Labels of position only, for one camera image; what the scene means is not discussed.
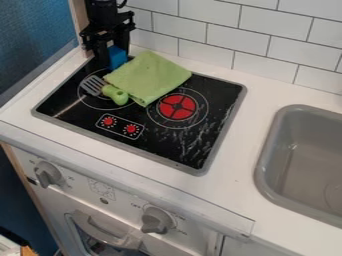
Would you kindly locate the green cloth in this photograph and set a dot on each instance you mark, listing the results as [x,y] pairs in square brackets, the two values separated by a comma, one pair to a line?
[147,77]

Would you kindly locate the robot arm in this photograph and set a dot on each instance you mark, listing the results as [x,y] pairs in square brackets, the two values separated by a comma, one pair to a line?
[102,8]

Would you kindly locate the toy stove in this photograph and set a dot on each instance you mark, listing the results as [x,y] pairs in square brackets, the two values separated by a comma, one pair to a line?
[178,133]

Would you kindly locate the blue block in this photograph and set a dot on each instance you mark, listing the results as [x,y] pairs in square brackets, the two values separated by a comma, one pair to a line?
[117,58]

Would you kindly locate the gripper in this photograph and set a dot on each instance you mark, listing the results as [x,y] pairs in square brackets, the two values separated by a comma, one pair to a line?
[107,29]

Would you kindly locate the toy sink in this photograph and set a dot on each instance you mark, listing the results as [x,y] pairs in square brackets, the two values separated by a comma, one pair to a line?
[307,163]

